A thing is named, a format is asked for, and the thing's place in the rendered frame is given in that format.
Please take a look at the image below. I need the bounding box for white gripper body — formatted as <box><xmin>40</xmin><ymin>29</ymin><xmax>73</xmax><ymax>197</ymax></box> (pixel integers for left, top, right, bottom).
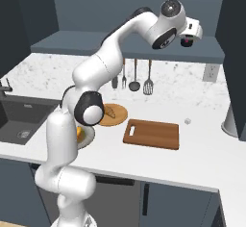
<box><xmin>181</xmin><ymin>24</ymin><xmax>204</xmax><ymax>41</ymax></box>

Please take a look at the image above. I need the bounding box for dark tall cabinet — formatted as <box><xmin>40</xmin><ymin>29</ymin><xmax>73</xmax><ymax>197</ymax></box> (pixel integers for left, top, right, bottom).
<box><xmin>214</xmin><ymin>0</ymin><xmax>246</xmax><ymax>142</ymax></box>

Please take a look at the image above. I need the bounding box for brown wooden cutting board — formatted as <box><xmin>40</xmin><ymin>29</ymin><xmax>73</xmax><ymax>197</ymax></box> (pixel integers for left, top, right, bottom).
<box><xmin>122</xmin><ymin>118</ymin><xmax>181</xmax><ymax>151</ymax></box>

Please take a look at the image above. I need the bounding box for hanging slotted spatula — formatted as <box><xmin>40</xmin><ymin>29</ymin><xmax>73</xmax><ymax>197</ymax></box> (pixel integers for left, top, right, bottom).
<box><xmin>142</xmin><ymin>59</ymin><xmax>155</xmax><ymax>96</ymax></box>

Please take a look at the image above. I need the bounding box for hanging black ladle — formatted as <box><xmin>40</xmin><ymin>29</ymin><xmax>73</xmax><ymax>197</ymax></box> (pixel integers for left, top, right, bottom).
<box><xmin>128</xmin><ymin>58</ymin><xmax>141</xmax><ymax>92</ymax></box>

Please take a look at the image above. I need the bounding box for hanging metal fork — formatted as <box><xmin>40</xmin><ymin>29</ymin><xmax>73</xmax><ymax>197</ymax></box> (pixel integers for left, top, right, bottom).
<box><xmin>121</xmin><ymin>57</ymin><xmax>128</xmax><ymax>89</ymax></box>

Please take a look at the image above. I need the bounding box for hanging dark utensil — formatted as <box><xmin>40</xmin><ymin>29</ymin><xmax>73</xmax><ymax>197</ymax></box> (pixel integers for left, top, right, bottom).
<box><xmin>111</xmin><ymin>74</ymin><xmax>119</xmax><ymax>89</ymax></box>

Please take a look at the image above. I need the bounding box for round wooden plate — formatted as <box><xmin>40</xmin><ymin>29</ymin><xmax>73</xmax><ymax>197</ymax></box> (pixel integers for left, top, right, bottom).
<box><xmin>96</xmin><ymin>103</ymin><xmax>129</xmax><ymax>128</ymax></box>

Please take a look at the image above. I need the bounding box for white round plate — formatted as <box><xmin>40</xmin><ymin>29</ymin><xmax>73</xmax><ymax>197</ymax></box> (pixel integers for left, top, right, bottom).
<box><xmin>76</xmin><ymin>124</ymin><xmax>96</xmax><ymax>150</ymax></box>

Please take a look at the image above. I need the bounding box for orange yellow pastry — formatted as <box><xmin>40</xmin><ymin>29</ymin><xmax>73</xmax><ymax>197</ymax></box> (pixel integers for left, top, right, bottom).
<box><xmin>76</xmin><ymin>126</ymin><xmax>86</xmax><ymax>144</ymax></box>

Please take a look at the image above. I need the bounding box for grey blue cupboard door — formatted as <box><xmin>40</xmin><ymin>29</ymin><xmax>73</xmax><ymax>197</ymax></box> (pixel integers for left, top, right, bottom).
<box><xmin>138</xmin><ymin>180</ymin><xmax>223</xmax><ymax>227</ymax></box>
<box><xmin>0</xmin><ymin>158</ymin><xmax>52</xmax><ymax>227</ymax></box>

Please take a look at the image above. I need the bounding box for grey dishwasher front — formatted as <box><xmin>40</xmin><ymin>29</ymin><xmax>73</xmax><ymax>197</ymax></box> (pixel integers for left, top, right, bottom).
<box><xmin>29</xmin><ymin>164</ymin><xmax>142</xmax><ymax>227</ymax></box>

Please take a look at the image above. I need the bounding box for black sink basin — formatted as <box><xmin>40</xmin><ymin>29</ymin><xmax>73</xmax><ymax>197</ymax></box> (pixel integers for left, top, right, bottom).
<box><xmin>0</xmin><ymin>94</ymin><xmax>62</xmax><ymax>146</ymax></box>

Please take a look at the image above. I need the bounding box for black tap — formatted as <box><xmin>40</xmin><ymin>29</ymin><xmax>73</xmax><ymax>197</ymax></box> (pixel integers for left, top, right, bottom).
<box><xmin>0</xmin><ymin>78</ymin><xmax>13</xmax><ymax>94</ymax></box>

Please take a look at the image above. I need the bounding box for white wall socket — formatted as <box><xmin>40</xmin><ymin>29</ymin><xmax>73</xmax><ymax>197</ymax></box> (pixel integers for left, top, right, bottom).
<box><xmin>202</xmin><ymin>63</ymin><xmax>221</xmax><ymax>84</ymax></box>

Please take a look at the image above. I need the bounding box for grey blue wall shelf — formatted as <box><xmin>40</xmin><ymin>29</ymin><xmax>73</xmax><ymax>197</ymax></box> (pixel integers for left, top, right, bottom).
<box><xmin>30</xmin><ymin>30</ymin><xmax>226</xmax><ymax>65</ymax></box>

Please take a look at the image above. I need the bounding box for black dishwasher handle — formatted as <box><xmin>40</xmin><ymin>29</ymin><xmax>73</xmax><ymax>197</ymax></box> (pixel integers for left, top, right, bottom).
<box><xmin>95</xmin><ymin>175</ymin><xmax>135</xmax><ymax>187</ymax></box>

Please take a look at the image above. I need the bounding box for black cupboard door handle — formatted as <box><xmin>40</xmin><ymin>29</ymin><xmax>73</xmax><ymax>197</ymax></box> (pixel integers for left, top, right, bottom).
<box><xmin>141</xmin><ymin>183</ymin><xmax>151</xmax><ymax>217</ymax></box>

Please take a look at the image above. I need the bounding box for dark wall cabinet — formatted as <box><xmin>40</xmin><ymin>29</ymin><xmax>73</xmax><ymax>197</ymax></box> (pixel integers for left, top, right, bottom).
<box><xmin>0</xmin><ymin>0</ymin><xmax>61</xmax><ymax>79</ymax></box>

